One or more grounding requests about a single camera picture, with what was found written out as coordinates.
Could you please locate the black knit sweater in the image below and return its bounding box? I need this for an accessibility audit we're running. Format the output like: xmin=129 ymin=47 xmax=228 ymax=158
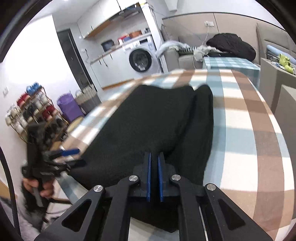
xmin=68 ymin=84 xmax=214 ymax=234

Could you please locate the left hand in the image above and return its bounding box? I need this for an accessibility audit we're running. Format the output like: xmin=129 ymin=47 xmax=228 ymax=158
xmin=22 ymin=178 xmax=55 ymax=199

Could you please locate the purple bag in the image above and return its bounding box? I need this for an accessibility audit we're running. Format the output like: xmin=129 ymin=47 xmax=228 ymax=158
xmin=57 ymin=92 xmax=84 ymax=123

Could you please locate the shoe rack with shoes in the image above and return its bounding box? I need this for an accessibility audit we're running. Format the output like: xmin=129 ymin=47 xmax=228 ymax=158
xmin=5 ymin=82 xmax=69 ymax=148

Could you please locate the woven laundry basket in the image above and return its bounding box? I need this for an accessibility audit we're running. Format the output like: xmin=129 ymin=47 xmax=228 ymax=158
xmin=75 ymin=84 xmax=101 ymax=115

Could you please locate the plaid bed cover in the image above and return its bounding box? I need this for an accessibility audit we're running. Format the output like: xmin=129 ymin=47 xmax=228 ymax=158
xmin=61 ymin=69 xmax=295 ymax=240

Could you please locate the white kitchen cabinet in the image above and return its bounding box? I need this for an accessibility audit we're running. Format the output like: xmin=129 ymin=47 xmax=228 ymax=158
xmin=91 ymin=48 xmax=128 ymax=89

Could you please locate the grey sofa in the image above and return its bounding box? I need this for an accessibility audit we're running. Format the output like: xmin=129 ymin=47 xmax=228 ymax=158
xmin=162 ymin=34 xmax=209 ymax=71

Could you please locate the white washing machine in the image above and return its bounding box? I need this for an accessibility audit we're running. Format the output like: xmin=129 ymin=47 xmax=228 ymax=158
xmin=123 ymin=34 xmax=162 ymax=77

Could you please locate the grey nightstand cabinet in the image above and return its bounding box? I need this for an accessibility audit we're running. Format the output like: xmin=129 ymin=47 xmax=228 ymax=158
xmin=259 ymin=58 xmax=296 ymax=113

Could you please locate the black quilted jacket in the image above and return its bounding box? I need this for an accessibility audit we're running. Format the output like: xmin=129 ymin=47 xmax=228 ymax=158
xmin=206 ymin=33 xmax=256 ymax=62

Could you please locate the yellow green toy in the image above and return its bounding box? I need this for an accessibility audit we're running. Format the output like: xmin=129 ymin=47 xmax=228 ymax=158
xmin=279 ymin=53 xmax=294 ymax=74

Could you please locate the wall power socket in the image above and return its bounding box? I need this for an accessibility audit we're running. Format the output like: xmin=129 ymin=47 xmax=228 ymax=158
xmin=204 ymin=21 xmax=215 ymax=27

